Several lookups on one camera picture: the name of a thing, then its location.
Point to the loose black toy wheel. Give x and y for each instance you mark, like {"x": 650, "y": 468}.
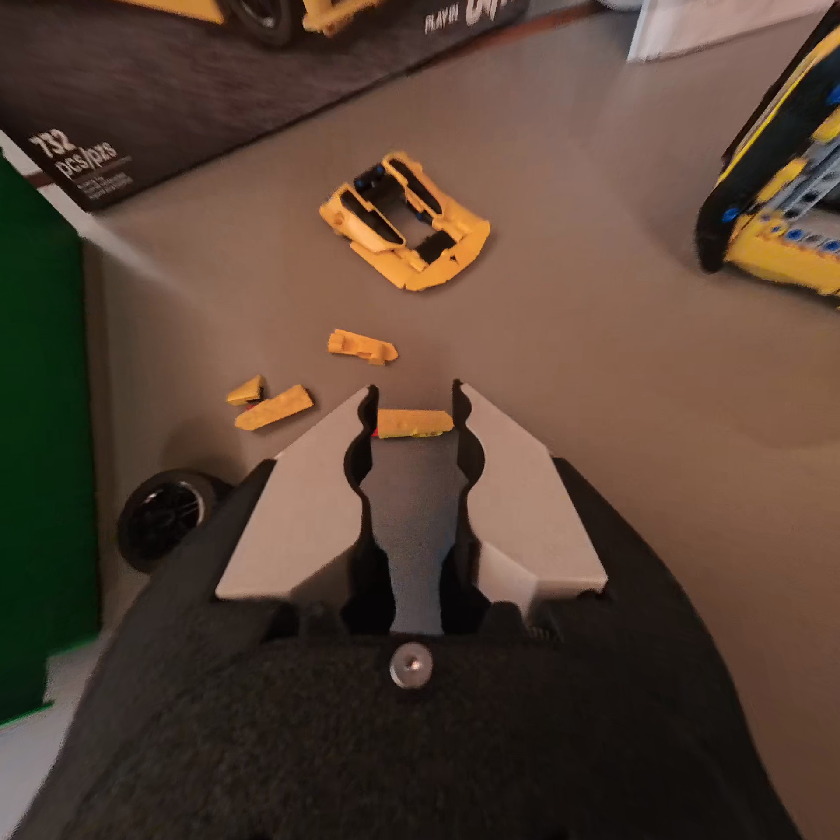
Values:
{"x": 164, "y": 518}

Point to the yellow wedge brick piece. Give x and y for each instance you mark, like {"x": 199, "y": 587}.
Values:
{"x": 413, "y": 423}
{"x": 272, "y": 408}
{"x": 361, "y": 346}

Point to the green plastic bin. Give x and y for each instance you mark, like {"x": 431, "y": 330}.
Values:
{"x": 39, "y": 394}

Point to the toy car set box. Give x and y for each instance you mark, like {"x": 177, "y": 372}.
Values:
{"x": 197, "y": 98}

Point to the yellow toy brick car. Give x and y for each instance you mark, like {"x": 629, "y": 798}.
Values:
{"x": 774, "y": 164}

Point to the small yellow wedge brick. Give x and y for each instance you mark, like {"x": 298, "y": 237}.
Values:
{"x": 246, "y": 392}

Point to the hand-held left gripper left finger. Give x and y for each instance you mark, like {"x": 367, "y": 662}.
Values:
{"x": 295, "y": 525}

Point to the yellow brick hood panel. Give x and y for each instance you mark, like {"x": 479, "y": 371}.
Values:
{"x": 453, "y": 259}

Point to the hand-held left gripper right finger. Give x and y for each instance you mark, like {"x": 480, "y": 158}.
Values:
{"x": 531, "y": 518}

